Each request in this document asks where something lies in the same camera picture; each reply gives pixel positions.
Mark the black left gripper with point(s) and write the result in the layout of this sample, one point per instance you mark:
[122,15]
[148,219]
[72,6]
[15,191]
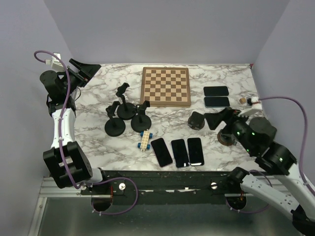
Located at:
[85,73]

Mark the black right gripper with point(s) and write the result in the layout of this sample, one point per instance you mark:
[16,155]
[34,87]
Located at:
[227,114]

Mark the teal phone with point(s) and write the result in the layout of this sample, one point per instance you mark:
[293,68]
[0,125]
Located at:
[216,102]

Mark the black phone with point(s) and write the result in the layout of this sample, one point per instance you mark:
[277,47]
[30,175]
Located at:
[215,91]
[196,156]

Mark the blue phone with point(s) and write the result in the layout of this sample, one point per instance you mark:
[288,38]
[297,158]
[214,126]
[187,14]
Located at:
[180,153]

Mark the black round phone stand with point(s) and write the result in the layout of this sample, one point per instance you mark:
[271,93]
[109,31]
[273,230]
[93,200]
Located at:
[126,110]

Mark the pink phone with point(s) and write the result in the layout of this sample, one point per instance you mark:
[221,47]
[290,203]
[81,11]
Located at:
[161,151]

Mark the black stand for pink phone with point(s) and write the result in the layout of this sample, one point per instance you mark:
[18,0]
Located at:
[114,127]

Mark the black stand with blue phone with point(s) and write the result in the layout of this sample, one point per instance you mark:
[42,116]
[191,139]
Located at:
[141,122]

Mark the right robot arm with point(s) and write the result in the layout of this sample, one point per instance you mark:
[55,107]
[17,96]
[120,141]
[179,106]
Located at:
[299,204]

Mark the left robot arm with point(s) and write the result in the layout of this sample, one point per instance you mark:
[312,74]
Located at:
[65,160]

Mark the brown base phone stand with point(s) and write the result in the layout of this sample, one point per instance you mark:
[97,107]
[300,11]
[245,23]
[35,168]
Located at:
[226,139]

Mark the wooden chessboard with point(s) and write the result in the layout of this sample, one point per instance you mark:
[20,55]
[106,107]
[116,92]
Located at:
[165,86]

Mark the blue white toy block car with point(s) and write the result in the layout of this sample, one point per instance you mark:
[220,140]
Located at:
[145,138]

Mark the black mounting rail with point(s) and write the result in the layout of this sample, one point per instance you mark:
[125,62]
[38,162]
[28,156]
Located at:
[165,187]

